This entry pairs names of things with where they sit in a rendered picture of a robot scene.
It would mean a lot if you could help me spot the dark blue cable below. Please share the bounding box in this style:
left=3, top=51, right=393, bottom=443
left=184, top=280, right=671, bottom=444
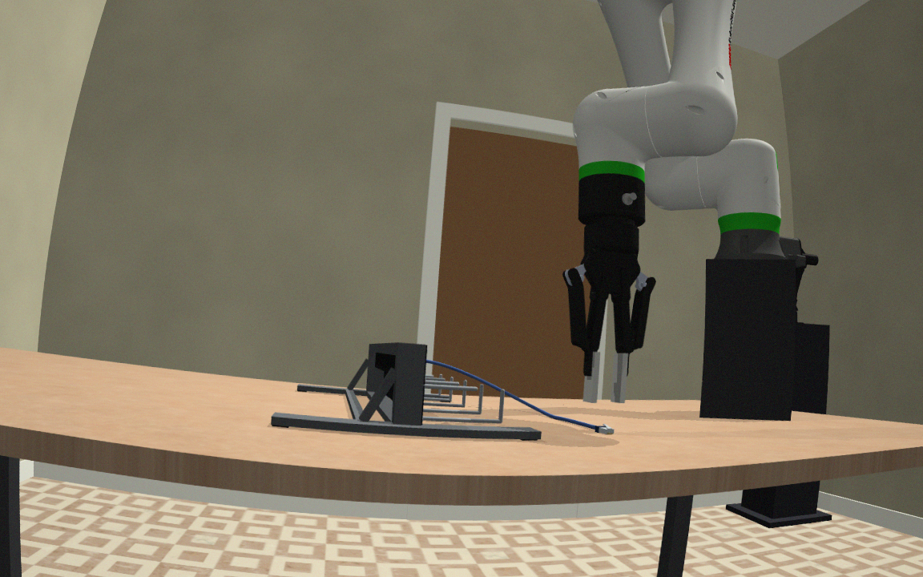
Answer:
left=426, top=360, right=595, bottom=430

